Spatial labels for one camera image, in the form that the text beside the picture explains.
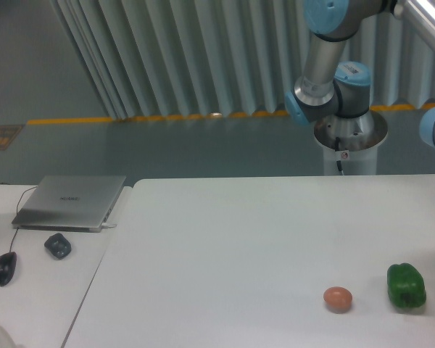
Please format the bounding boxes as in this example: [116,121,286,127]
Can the black computer mouse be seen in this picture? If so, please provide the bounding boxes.
[0,252,17,286]

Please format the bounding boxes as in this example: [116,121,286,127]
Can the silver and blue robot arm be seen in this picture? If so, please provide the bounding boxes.
[285,1,435,152]

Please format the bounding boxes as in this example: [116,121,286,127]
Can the brown egg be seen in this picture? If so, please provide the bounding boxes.
[323,286,353,312]

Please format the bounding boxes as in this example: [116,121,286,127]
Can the black mouse cable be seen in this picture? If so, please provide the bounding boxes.
[0,183,39,254]

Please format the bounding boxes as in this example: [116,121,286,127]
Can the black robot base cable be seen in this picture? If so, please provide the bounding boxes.
[333,136,345,176]

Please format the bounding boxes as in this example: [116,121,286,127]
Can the black plastic adapter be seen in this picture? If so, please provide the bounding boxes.
[44,233,72,260]

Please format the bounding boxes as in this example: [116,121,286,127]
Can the green bell pepper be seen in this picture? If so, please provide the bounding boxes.
[387,263,427,309]

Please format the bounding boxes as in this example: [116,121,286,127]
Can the silver closed laptop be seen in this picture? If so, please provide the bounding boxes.
[12,175,125,232]

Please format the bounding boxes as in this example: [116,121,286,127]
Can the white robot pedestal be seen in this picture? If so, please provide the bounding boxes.
[314,111,388,175]

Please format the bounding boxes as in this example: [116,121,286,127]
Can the white folding partition screen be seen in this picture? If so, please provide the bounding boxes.
[53,1,435,120]

